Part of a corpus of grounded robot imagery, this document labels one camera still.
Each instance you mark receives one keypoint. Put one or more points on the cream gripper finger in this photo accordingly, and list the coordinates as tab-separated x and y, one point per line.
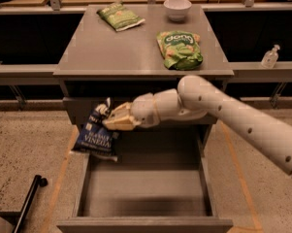
121	122
122	110

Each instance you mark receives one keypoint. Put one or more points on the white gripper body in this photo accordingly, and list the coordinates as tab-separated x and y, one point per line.
145	111

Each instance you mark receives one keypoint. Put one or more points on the blue chip bag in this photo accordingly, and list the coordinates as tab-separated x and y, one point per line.
94	137

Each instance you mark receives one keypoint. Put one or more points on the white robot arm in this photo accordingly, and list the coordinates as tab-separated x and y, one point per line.
195	97

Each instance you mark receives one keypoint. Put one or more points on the closed grey top drawer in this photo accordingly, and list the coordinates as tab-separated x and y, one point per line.
79	109

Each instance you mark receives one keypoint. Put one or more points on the grey drawer cabinet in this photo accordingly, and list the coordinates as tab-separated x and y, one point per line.
100	62

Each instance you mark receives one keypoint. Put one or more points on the open grey middle drawer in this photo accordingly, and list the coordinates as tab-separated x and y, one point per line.
159	184

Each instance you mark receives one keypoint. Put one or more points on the flat green chip bag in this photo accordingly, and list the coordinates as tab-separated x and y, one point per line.
119	17

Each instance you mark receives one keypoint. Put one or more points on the green snack pouch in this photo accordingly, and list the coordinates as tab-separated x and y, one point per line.
180	49

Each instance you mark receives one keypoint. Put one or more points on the black metal bar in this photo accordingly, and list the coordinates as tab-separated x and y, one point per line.
38	181

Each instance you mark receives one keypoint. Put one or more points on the white bowl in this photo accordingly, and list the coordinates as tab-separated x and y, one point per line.
177	10

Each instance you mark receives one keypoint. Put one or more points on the clear sanitizer bottle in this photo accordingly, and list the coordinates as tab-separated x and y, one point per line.
270	57

